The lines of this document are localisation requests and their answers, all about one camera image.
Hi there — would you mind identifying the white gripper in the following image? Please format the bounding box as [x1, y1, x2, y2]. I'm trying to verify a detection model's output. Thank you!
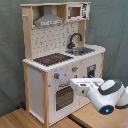
[70, 78, 104, 97]

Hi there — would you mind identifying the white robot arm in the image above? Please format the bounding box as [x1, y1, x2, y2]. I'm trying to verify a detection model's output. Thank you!
[70, 78, 128, 115]

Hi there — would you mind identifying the wooden toy kitchen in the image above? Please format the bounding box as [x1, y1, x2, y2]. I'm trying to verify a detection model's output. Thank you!
[22, 2, 105, 128]

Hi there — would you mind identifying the grey ice dispenser panel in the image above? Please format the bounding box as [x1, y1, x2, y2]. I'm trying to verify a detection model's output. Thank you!
[87, 65, 96, 78]

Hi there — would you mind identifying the right red oven knob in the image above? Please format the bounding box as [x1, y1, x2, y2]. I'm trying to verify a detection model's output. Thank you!
[72, 66, 78, 72]

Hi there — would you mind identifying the red oven knob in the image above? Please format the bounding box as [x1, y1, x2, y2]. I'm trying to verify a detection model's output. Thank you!
[72, 66, 78, 72]
[54, 73, 60, 79]

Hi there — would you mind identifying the toy oven door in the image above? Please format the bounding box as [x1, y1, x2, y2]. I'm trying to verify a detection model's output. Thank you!
[55, 85, 74, 111]

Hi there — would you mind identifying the white fridge door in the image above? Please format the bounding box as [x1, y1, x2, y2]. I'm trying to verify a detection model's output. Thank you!
[77, 53, 103, 108]

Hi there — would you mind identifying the left red oven knob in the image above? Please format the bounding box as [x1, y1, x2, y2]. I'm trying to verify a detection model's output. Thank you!
[54, 73, 60, 79]

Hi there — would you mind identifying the grey toy sink basin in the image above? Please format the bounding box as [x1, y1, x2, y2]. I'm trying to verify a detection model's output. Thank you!
[66, 47, 94, 56]

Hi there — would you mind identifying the black toy stovetop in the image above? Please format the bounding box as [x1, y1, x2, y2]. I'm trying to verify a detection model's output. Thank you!
[34, 53, 70, 66]

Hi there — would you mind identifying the black toy faucet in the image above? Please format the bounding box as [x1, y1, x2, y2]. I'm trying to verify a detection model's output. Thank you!
[66, 32, 83, 50]

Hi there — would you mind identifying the toy microwave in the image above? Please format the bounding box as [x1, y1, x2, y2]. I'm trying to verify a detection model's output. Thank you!
[66, 3, 90, 21]

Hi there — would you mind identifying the grey range hood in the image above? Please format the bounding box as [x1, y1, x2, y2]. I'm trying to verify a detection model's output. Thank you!
[35, 5, 64, 27]

